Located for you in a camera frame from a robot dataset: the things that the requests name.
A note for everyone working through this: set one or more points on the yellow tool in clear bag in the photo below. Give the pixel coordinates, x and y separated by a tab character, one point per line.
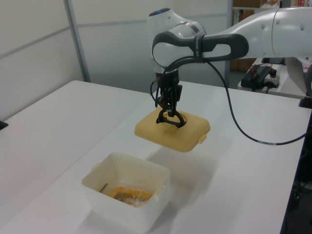
136	195

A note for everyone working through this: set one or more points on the tan plastic case lid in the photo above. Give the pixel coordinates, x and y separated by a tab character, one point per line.
175	139

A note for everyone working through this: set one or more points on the black power box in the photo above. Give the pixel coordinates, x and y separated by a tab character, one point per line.
253	78

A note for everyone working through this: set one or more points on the grey partition post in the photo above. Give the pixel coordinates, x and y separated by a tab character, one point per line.
78	41
227	73

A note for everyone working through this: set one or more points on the emergency stop button unit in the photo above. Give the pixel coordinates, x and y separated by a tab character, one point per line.
273	80

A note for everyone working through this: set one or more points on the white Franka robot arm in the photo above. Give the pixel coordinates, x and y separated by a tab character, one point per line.
243	46

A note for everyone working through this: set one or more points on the white plastic tool case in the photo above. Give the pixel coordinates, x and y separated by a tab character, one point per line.
126	219

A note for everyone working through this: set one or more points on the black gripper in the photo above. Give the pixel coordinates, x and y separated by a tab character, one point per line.
169	81

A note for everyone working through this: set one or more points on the grey laptop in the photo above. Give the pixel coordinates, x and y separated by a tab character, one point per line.
296	70

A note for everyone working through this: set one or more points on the dark hex key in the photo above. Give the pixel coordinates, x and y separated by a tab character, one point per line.
104	188

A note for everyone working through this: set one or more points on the black monitor stand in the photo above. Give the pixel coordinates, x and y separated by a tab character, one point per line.
273	61

